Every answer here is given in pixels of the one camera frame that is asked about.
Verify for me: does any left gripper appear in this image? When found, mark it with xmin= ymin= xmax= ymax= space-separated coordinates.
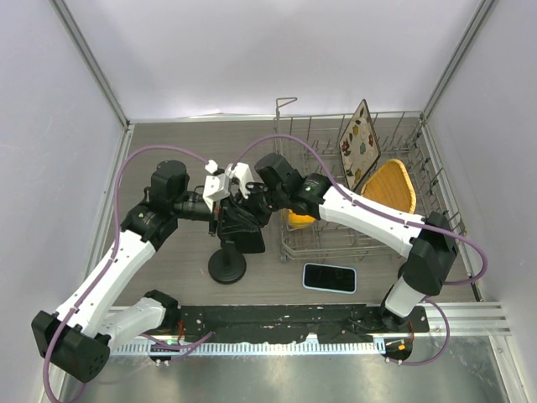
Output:
xmin=172 ymin=191 xmax=256 ymax=236

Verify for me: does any black phone stand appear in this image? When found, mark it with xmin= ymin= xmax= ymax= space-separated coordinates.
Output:
xmin=208 ymin=241 xmax=247 ymax=285

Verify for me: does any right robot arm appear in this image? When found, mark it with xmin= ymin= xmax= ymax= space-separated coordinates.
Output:
xmin=235 ymin=153 xmax=458 ymax=332

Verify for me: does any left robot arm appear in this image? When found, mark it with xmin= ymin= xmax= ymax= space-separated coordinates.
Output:
xmin=31 ymin=160 xmax=265 ymax=384

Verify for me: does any phone in light blue case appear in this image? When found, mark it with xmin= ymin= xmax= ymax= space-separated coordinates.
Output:
xmin=302 ymin=263 xmax=357 ymax=294

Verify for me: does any yellow bowl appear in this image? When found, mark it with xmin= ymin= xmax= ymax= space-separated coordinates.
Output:
xmin=282 ymin=209 xmax=316 ymax=229

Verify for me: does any floral square plate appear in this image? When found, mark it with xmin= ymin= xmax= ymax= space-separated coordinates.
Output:
xmin=339 ymin=99 xmax=381 ymax=191

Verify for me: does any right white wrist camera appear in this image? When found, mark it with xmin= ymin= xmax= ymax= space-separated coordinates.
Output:
xmin=225 ymin=162 xmax=253 ymax=199

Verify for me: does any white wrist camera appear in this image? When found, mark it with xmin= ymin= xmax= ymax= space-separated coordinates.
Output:
xmin=202 ymin=160 xmax=230 ymax=212
xmin=225 ymin=162 xmax=253 ymax=199

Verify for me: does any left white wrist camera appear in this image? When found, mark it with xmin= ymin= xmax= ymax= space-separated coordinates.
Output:
xmin=202 ymin=160 xmax=230 ymax=212

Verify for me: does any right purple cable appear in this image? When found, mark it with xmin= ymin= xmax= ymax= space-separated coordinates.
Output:
xmin=234 ymin=133 xmax=490 ymax=365

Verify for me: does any white cable duct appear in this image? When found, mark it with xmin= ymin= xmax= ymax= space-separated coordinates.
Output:
xmin=113 ymin=338 xmax=385 ymax=360

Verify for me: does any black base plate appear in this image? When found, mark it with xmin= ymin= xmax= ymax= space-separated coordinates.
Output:
xmin=178 ymin=304 xmax=430 ymax=344

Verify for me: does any grey wire dish rack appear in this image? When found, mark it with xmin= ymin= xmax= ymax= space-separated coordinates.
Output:
xmin=274 ymin=97 xmax=467 ymax=262

